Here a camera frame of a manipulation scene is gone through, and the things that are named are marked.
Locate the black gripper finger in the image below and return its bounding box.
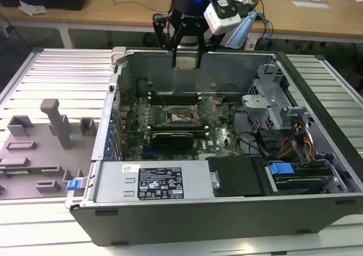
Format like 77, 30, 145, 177
152, 12, 183, 69
195, 33, 216, 69

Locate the silver square CPU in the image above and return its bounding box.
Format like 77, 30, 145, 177
175, 56, 199, 70

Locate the metal socket cover frame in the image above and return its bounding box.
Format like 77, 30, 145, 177
192, 95, 226, 119

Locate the thin wire locking lever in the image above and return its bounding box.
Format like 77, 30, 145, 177
158, 94, 171, 113

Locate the pale blue teach pendant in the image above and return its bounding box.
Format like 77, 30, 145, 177
225, 11, 258, 49

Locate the small white box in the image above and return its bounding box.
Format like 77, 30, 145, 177
244, 36, 258, 50

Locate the metal drive cage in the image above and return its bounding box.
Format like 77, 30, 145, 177
242, 64, 290, 132

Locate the long wooden desk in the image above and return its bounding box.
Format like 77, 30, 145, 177
0, 0, 363, 44

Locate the green motherboard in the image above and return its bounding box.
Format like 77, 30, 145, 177
117, 95, 247, 162

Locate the black graphics card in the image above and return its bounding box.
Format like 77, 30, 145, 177
151, 131, 195, 153

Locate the black plastic shroud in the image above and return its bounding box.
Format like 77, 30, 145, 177
206, 156, 269, 198

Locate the crumpled white paper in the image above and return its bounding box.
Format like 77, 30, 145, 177
18, 0, 48, 16

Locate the hard disk in blue carrier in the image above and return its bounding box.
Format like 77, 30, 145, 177
266, 161, 334, 196

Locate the silver power supply with label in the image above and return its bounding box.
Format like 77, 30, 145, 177
92, 161, 221, 204

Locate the dark grey PC case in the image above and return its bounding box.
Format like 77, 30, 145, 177
64, 47, 363, 247

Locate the blue plastic case latch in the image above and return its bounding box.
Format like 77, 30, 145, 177
65, 178, 81, 192

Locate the grey parts rack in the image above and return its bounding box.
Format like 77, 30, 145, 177
0, 98, 99, 200

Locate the green RAM stick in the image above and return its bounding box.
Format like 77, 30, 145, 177
0, 168, 59, 174

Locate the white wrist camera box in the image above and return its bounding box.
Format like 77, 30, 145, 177
203, 0, 242, 36

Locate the grey case handle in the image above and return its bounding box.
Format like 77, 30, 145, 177
111, 47, 128, 67

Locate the blue cable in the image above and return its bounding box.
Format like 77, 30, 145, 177
255, 10, 275, 51

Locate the CPU socket metal bracket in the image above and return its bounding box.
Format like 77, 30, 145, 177
166, 104, 201, 127

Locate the yellow and red wire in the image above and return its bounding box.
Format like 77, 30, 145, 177
280, 138, 294, 159

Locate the orange wire bundle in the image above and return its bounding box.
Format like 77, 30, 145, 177
302, 135, 316, 158

